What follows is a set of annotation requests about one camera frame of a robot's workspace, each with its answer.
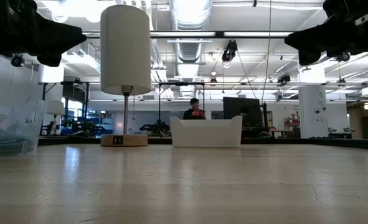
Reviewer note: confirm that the white plastic bin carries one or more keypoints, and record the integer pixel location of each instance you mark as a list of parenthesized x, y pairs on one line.
[(205, 133)]

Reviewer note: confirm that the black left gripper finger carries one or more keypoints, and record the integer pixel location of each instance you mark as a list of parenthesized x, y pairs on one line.
[(50, 59), (59, 37)]

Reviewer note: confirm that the black monitor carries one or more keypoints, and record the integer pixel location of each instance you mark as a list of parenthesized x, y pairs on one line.
[(243, 112)]

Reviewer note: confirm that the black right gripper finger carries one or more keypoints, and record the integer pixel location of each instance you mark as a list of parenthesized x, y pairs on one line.
[(314, 37), (305, 57)]

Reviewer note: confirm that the black hanging camera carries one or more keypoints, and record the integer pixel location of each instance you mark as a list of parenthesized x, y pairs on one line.
[(344, 58), (284, 78), (16, 61), (230, 49)]

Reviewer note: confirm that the white column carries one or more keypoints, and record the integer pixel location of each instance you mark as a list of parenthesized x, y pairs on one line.
[(313, 124)]

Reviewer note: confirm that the white shade table lamp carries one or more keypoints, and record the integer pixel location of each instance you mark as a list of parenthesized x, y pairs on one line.
[(124, 46)]

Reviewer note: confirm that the clear plastic bin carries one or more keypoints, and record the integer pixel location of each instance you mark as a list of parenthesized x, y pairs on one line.
[(15, 124)]

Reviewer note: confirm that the black metal frame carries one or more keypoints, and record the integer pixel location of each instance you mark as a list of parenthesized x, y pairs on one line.
[(86, 102)]

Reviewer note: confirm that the black background robot arm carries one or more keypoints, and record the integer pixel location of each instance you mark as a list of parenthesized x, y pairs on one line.
[(155, 127)]

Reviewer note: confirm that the orange red object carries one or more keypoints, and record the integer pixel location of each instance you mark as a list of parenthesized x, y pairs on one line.
[(198, 114)]

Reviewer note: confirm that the person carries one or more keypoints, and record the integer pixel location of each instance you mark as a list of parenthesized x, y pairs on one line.
[(194, 102)]

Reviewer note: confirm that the silver ceiling duct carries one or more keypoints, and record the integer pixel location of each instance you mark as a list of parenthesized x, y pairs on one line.
[(190, 12)]

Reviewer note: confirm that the white background lamp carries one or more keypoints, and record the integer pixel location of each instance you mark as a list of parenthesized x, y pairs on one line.
[(55, 107)]

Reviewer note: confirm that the black overhead frame beam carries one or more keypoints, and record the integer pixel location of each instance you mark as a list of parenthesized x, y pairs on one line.
[(219, 34)]

